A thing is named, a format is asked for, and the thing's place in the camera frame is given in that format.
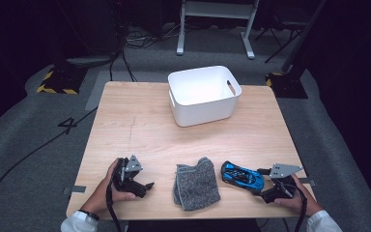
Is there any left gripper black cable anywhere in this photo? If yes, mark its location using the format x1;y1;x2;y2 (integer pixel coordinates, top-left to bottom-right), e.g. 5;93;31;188
105;178;123;232

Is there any blue toy car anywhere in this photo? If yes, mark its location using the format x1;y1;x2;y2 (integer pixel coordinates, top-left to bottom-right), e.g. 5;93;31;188
220;160;266;196

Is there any white metal stand frame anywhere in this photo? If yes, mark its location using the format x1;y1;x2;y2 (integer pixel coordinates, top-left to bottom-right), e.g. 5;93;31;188
176;0;261;60

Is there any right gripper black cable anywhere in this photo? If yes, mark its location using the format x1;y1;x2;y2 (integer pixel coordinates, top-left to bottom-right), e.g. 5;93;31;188
278;182;308;232

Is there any black yellow striped stand base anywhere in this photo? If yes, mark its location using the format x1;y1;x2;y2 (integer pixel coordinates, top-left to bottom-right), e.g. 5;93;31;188
265;72;309;100
36;65;89;96

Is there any person's right hand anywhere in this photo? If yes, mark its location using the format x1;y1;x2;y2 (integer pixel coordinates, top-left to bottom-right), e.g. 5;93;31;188
273;174;323;218

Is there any black bracelet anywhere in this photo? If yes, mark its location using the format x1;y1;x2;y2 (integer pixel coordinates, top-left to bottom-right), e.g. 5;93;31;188
77;209;100;221

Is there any grey slanted metal pole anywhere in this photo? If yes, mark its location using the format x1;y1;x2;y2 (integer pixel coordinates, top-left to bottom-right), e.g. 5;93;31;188
281;0;328;73

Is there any grey fluffy cloth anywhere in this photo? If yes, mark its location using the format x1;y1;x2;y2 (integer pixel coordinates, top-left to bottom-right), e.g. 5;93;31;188
173;157;221;212

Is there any person's dark clothing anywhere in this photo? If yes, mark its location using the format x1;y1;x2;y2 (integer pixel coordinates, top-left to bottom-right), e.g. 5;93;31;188
122;218;263;232

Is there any black tripod stand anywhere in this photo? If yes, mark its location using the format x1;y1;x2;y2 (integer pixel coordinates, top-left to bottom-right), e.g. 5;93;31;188
254;18;304;64

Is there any bundle of floor cables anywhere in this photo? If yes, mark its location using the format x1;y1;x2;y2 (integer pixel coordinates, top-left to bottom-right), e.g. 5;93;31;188
108;22;183;83

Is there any person's left hand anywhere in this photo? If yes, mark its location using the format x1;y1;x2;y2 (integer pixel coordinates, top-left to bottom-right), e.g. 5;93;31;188
80;158;137;218

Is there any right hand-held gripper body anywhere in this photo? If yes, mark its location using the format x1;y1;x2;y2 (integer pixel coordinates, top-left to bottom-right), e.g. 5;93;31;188
260;162;304;204

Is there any grey tape strip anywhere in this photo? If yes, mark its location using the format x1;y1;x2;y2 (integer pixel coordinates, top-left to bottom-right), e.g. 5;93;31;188
299;177;317;187
62;185;88;195

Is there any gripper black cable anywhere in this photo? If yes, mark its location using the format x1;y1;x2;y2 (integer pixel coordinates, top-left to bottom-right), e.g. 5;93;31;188
278;182;308;232
105;178;123;232

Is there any long black floor cable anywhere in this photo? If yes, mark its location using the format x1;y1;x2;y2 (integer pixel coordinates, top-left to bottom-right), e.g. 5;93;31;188
0;106;99;223

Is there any white plastic storage bin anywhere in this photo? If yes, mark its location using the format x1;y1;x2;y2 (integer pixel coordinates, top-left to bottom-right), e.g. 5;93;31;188
167;65;243;128

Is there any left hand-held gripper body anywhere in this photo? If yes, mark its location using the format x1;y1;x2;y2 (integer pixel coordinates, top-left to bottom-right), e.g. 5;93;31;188
112;155;144;194

